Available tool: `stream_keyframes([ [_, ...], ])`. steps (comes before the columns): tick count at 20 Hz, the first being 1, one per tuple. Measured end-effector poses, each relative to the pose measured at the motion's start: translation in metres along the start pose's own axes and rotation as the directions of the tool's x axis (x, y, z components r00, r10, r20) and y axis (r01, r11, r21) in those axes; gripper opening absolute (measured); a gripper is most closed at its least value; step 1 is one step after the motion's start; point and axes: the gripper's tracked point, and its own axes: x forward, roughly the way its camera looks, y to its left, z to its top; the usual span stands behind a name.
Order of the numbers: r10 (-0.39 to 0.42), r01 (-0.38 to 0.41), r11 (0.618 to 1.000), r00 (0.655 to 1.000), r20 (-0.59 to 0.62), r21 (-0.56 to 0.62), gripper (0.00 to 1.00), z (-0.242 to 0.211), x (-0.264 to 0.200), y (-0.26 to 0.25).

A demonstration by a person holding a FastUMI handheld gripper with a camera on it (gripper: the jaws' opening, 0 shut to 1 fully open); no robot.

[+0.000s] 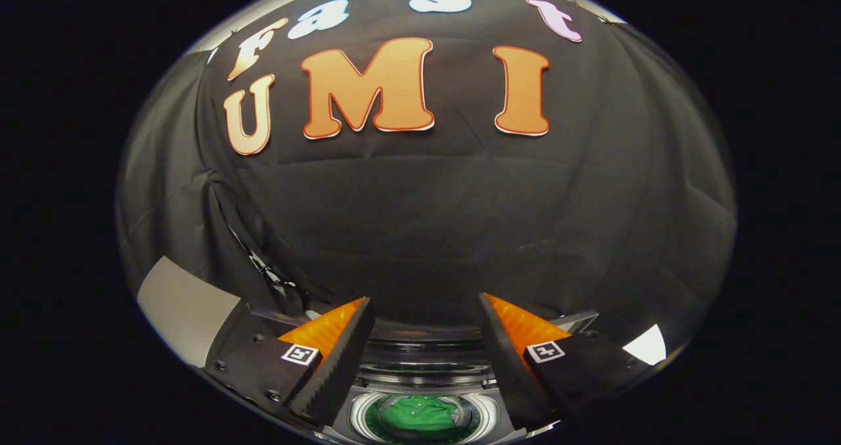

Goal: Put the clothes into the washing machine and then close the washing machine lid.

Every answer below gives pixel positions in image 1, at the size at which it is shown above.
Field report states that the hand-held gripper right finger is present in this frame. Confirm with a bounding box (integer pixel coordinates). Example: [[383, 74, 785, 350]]
[[478, 293, 648, 431]]

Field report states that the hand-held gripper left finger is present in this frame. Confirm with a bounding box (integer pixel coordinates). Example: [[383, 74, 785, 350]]
[[204, 296, 376, 427]]

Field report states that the grey washing machine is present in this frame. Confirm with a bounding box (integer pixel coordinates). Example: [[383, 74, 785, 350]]
[[250, 304, 602, 445]]

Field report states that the green shirt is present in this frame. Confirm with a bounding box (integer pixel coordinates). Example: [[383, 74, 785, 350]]
[[378, 396, 475, 442]]

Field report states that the white flat board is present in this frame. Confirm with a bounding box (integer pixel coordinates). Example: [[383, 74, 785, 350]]
[[622, 324, 667, 366]]

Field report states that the grey flat mat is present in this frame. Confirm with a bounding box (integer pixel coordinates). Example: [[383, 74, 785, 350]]
[[137, 256, 242, 368]]

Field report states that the black backdrop cloth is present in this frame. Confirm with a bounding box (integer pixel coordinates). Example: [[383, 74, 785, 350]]
[[117, 0, 738, 367]]

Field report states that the thin black cable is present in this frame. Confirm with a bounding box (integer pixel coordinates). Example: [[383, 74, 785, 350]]
[[209, 185, 313, 311]]

